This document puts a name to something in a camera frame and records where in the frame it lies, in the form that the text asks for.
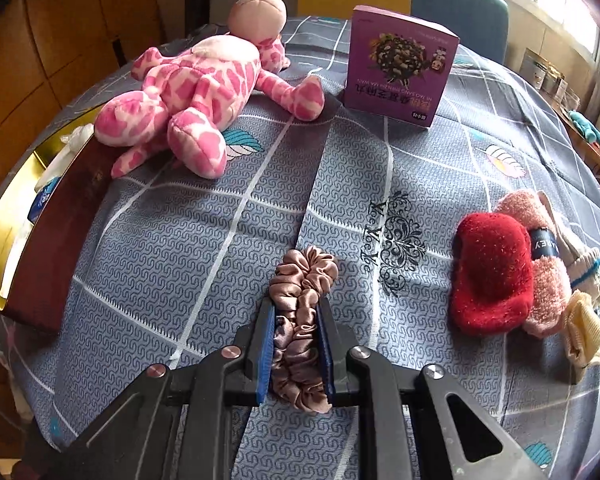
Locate mauve satin scrunchie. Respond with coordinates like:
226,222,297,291
268,246,339,414

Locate red fuzzy sock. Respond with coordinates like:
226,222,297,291
449,212,533,337

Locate pink fuzzy sock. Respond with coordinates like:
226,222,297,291
495,190,571,338

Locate cream cloth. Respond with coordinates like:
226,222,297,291
562,289,600,384

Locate white knit gloves blue band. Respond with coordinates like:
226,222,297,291
538,191,600,308

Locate clear plastic bag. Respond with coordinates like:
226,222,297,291
34,122,94,192

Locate blue Tempo tissue pack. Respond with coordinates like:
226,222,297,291
27,177,60,224

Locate grey patterned bedspread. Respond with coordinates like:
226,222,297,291
0,16,600,479

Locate gold storage box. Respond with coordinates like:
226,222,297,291
0,107,122,334

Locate pink giraffe plush toy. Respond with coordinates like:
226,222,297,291
94,0,325,180

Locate purple cardboard box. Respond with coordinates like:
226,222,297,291
343,6,460,128

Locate teal toy on sideboard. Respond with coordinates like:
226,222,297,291
568,110,600,146

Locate metal tins on sideboard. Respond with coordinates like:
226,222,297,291
518,48,580,110

